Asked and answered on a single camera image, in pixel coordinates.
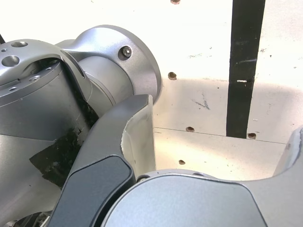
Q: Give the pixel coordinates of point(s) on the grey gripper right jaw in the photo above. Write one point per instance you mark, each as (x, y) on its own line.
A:
(189, 203)

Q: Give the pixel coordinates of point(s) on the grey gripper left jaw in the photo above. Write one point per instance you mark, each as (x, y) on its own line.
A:
(106, 142)

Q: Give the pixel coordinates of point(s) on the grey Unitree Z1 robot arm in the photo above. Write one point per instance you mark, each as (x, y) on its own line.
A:
(47, 106)

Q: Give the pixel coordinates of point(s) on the black tape strip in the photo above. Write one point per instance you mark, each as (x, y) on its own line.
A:
(243, 71)

